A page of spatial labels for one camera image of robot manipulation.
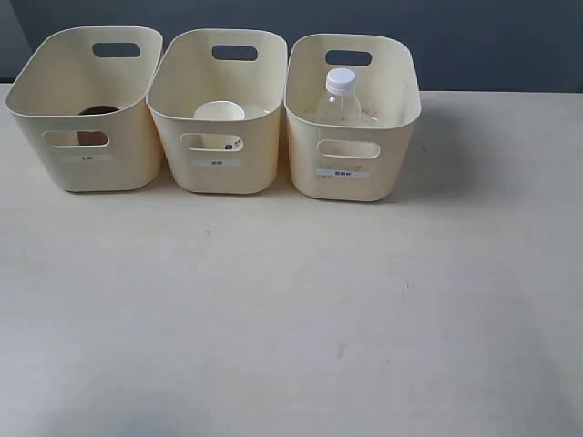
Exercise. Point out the clear plastic bottle white cap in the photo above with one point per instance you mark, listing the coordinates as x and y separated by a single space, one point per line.
339 104

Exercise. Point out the brown wooden cup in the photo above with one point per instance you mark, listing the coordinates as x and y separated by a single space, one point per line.
94 138

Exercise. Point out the cream right storage bin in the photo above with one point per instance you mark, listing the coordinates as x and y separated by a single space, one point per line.
356 163

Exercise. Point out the cream storage bin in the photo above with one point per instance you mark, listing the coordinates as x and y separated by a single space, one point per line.
216 101
356 163
80 102

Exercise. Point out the cream middle storage bin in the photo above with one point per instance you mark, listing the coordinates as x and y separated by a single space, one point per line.
216 101

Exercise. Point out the cream left storage bin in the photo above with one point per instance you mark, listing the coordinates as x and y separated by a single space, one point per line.
80 102

